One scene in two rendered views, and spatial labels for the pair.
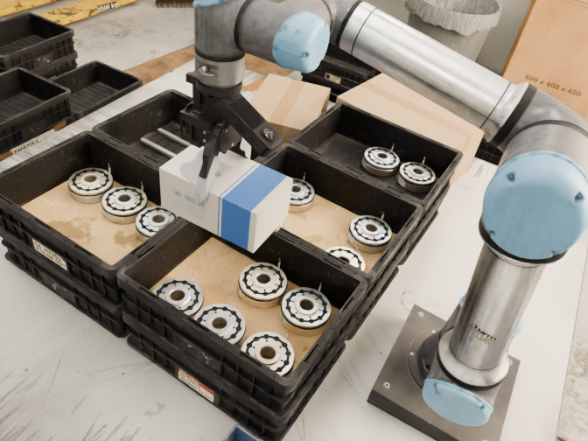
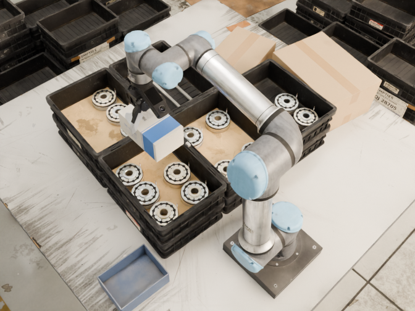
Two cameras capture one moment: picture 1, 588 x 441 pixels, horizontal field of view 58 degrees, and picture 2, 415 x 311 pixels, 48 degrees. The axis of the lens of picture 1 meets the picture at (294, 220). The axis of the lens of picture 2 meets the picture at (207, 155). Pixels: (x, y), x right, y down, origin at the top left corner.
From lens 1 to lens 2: 0.76 m
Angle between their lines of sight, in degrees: 18
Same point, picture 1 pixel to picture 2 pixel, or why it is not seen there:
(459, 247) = (328, 169)
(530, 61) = not seen: outside the picture
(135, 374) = (107, 208)
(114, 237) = (108, 133)
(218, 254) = not seen: hidden behind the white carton
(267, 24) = (150, 66)
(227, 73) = (140, 79)
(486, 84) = (255, 106)
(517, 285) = (252, 208)
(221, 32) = (134, 64)
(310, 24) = (167, 70)
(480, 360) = (250, 240)
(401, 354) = not seen: hidden behind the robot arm
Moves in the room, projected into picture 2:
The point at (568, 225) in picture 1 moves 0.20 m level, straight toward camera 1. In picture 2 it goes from (252, 188) to (183, 226)
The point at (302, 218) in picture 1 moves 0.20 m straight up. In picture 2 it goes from (217, 137) to (220, 103)
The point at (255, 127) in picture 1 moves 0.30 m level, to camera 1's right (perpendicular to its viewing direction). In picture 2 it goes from (155, 104) to (246, 136)
